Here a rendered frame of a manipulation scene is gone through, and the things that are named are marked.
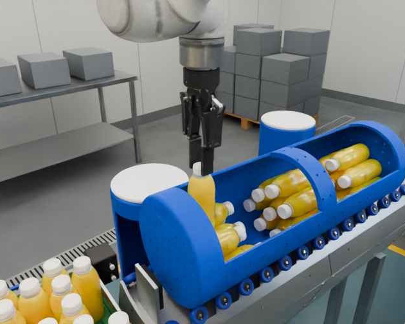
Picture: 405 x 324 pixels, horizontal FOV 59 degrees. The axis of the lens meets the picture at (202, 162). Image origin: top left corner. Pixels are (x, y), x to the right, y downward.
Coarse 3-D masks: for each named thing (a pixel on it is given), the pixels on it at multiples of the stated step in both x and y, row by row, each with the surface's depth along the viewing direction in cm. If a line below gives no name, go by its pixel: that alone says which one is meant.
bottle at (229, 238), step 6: (222, 228) 89; (228, 228) 89; (234, 228) 91; (222, 234) 87; (228, 234) 87; (234, 234) 88; (222, 240) 85; (228, 240) 86; (234, 240) 87; (222, 246) 85; (228, 246) 86; (234, 246) 87; (222, 252) 85; (228, 252) 86
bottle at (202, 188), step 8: (192, 176) 84; (200, 176) 82; (208, 176) 82; (192, 184) 83; (200, 184) 82; (208, 184) 82; (192, 192) 83; (200, 192) 82; (208, 192) 83; (200, 200) 83; (208, 200) 83; (208, 208) 84; (208, 216) 85
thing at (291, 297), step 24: (360, 240) 123; (384, 240) 138; (336, 264) 116; (360, 264) 143; (120, 288) 96; (288, 288) 103; (312, 288) 110; (144, 312) 90; (168, 312) 90; (240, 312) 93; (264, 312) 98; (288, 312) 113
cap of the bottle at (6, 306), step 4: (4, 300) 74; (8, 300) 74; (0, 304) 74; (4, 304) 74; (8, 304) 74; (12, 304) 74; (0, 308) 73; (4, 308) 73; (8, 308) 73; (12, 308) 73; (0, 312) 72; (4, 312) 72; (8, 312) 72; (12, 312) 74; (0, 316) 72; (4, 316) 72; (8, 316) 73
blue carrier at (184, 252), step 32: (352, 128) 134; (384, 128) 122; (256, 160) 108; (288, 160) 101; (384, 160) 127; (160, 192) 85; (224, 192) 111; (320, 192) 96; (384, 192) 117; (160, 224) 84; (192, 224) 76; (320, 224) 98; (160, 256) 90; (192, 256) 75; (256, 256) 84; (192, 288) 79; (224, 288) 82
